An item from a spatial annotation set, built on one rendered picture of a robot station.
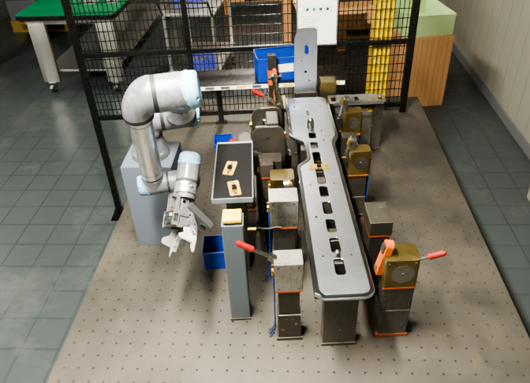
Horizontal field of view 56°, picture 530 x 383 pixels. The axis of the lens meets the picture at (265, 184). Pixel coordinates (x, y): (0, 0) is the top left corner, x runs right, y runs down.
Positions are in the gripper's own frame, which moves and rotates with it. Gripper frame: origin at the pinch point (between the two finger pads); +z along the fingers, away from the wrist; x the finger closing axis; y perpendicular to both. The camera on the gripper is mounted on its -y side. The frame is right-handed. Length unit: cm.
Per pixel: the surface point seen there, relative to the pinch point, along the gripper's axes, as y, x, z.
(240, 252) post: -14.2, 12.5, -2.2
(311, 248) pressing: -34.7, 24.0, -5.9
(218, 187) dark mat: -6.8, 6.1, -24.2
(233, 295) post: -22.5, -1.6, 9.7
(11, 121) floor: 14, -344, -161
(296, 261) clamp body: -23.6, 29.5, 0.7
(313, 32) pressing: -63, -13, -124
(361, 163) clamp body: -71, 13, -50
